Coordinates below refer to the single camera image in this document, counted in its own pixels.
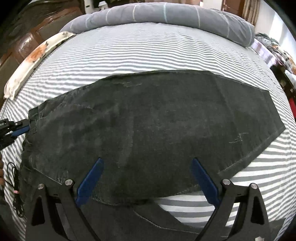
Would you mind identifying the dark grey denim pants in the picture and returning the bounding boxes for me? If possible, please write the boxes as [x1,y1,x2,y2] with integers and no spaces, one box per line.
[20,70,285,240]

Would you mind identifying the white floral pillow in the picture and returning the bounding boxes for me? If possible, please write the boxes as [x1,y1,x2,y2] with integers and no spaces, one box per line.
[4,31,76,100]

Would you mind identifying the grey white striped bed sheet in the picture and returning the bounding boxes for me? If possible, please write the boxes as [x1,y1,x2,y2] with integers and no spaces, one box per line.
[1,23,295,240]

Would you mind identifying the dark wooden headboard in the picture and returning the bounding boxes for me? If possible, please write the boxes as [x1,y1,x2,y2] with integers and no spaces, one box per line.
[1,1,85,104]

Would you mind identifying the cluttered side bed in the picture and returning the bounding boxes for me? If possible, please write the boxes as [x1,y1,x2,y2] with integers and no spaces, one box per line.
[251,33,295,115]

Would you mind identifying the grey rolled duvet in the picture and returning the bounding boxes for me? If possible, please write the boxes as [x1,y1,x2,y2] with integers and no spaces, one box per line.
[61,2,255,47]

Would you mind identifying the pink patterned curtain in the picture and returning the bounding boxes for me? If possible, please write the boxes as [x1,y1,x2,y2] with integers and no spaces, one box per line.
[242,0,260,26]

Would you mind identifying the brown wooden door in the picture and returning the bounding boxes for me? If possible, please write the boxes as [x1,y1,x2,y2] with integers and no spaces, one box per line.
[221,0,245,16]

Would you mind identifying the black cable with pink tag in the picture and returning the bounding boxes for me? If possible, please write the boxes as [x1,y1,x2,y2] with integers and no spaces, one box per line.
[6,162,25,218]

